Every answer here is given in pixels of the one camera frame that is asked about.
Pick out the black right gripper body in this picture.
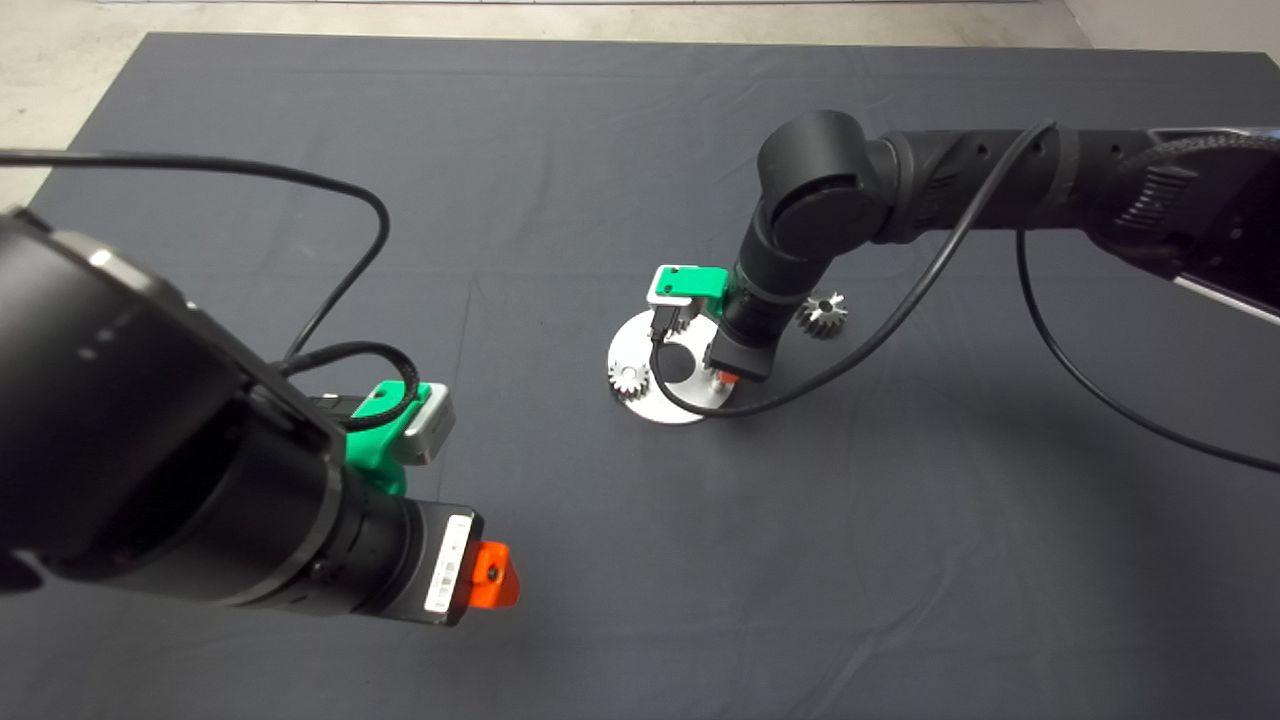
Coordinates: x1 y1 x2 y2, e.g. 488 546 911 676
704 334 776 384

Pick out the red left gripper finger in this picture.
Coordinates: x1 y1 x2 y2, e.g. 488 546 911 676
470 541 522 611

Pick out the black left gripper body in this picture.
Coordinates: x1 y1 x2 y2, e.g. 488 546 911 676
395 500 487 628

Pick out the larger steel gear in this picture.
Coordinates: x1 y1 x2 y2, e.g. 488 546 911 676
800 292 850 341

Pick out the round metal plate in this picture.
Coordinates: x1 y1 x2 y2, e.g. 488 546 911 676
607 309 738 426

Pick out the dark grey table cloth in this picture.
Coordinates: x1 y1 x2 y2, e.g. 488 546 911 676
0 33 1280 720

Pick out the green right camera mount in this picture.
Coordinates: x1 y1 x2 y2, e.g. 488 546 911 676
654 264 730 313

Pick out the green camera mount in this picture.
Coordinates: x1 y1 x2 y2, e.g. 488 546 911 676
345 380 433 498
654 264 730 313

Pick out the green left camera mount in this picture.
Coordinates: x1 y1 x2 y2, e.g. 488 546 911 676
345 380 433 498

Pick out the silver left camera box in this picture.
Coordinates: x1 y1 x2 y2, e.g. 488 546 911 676
402 385 457 467

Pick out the black right camera cable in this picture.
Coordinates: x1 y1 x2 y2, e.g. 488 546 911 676
649 120 1280 475

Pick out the black camera cable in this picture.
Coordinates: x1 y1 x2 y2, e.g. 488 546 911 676
649 120 1280 475
0 148 423 433

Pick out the black left camera cable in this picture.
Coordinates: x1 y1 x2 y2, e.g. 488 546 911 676
0 148 423 433

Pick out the black braided cable sleeve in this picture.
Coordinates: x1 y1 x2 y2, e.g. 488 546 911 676
1130 132 1280 169

